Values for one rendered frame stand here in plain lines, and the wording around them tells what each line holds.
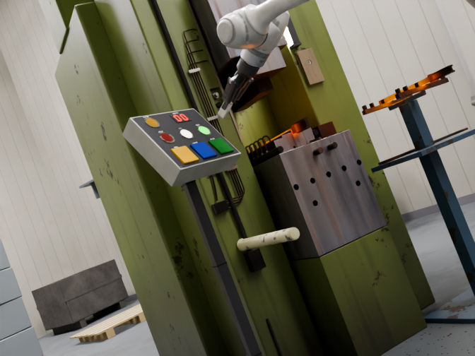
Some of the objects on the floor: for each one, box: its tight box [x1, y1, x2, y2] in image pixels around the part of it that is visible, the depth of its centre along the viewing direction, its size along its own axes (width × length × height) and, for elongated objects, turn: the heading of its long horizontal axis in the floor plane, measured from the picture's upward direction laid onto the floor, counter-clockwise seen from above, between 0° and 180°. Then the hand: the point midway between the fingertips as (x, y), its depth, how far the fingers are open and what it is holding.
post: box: [182, 180, 262, 356], centre depth 205 cm, size 4×4×108 cm
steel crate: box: [31, 259, 129, 335], centre depth 782 cm, size 82×99×68 cm
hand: (225, 108), depth 201 cm, fingers closed
